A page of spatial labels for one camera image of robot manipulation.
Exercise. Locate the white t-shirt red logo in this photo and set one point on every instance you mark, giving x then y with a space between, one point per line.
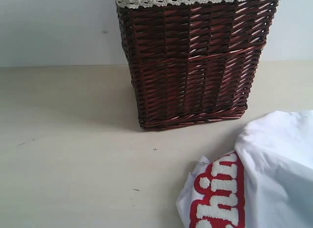
266 181

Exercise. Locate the dark red wicker basket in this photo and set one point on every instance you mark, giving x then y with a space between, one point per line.
194 64

